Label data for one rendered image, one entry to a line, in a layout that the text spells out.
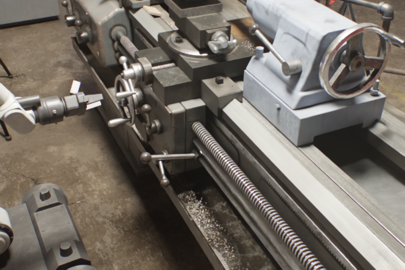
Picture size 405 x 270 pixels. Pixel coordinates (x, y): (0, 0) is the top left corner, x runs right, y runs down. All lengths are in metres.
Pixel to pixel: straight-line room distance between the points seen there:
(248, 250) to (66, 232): 0.79
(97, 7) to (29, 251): 1.16
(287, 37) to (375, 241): 0.67
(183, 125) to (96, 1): 1.07
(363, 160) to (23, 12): 3.31
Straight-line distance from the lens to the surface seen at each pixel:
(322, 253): 1.55
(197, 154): 1.94
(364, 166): 1.80
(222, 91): 1.82
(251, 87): 1.80
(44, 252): 2.27
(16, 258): 2.30
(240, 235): 1.95
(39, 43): 4.33
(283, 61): 1.63
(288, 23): 1.69
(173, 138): 1.91
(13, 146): 3.19
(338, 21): 1.66
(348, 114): 1.70
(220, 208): 2.04
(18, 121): 1.80
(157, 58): 2.03
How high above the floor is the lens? 1.78
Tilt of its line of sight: 33 degrees down
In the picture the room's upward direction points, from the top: 1 degrees clockwise
